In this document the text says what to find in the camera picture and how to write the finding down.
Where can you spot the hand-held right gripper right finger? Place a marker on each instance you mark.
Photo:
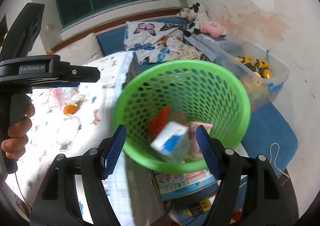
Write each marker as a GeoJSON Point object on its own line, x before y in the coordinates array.
{"type": "Point", "coordinates": [208, 156]}

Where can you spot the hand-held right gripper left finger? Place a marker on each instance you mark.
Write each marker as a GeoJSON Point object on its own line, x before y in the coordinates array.
{"type": "Point", "coordinates": [113, 156]}

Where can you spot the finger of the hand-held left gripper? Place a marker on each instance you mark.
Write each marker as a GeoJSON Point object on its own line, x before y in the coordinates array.
{"type": "Point", "coordinates": [80, 72]}
{"type": "Point", "coordinates": [55, 85]}

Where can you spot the pink snack packet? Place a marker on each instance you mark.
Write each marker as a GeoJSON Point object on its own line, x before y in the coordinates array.
{"type": "Point", "coordinates": [192, 128]}

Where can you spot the white blue carton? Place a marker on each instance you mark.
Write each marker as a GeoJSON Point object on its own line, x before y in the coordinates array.
{"type": "Point", "coordinates": [170, 138]}

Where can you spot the green plastic basket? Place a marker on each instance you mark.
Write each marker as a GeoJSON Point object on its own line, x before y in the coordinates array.
{"type": "Point", "coordinates": [185, 63]}

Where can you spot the person's left hand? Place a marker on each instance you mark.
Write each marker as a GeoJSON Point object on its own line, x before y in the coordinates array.
{"type": "Point", "coordinates": [17, 141]}

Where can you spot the clear pinkish plastic bag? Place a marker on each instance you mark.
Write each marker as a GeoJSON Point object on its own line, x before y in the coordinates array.
{"type": "Point", "coordinates": [58, 94]}

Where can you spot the beige pillow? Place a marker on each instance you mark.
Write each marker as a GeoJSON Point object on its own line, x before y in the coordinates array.
{"type": "Point", "coordinates": [82, 48]}

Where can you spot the colourful picture box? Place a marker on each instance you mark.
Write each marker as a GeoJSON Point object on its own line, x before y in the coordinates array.
{"type": "Point", "coordinates": [180, 183]}

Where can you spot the round cream cup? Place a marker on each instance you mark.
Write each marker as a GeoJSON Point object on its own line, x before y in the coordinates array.
{"type": "Point", "coordinates": [177, 116]}

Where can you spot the yellow black toy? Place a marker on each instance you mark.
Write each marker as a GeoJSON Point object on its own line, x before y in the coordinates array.
{"type": "Point", "coordinates": [200, 207]}

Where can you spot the red plastic piece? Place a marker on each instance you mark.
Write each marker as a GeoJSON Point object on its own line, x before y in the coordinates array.
{"type": "Point", "coordinates": [160, 121]}

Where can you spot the large butterfly print pillow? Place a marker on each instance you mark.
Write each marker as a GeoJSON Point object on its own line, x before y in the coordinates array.
{"type": "Point", "coordinates": [147, 38]}

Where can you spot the brown wooden headboard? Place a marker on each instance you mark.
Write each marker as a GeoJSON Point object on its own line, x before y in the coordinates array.
{"type": "Point", "coordinates": [150, 12]}

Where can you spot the yellow toy robot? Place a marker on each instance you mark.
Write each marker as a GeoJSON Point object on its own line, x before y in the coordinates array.
{"type": "Point", "coordinates": [246, 62]}
{"type": "Point", "coordinates": [262, 69]}

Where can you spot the clear plastic storage box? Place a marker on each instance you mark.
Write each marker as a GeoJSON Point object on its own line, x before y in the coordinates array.
{"type": "Point", "coordinates": [275, 75]}

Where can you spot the beige patterned clothing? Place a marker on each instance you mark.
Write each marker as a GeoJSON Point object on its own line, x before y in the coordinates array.
{"type": "Point", "coordinates": [185, 50]}

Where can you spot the grey patterned cloth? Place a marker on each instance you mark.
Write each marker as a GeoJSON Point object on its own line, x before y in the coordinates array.
{"type": "Point", "coordinates": [202, 43]}

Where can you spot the small beige plush toy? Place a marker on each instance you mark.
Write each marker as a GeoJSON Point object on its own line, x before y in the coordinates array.
{"type": "Point", "coordinates": [183, 12]}

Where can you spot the pink plush toy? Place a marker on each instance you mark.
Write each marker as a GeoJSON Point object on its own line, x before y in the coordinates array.
{"type": "Point", "coordinates": [212, 28]}

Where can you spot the black white cow plush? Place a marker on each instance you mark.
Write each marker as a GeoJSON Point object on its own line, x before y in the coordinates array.
{"type": "Point", "coordinates": [200, 15]}

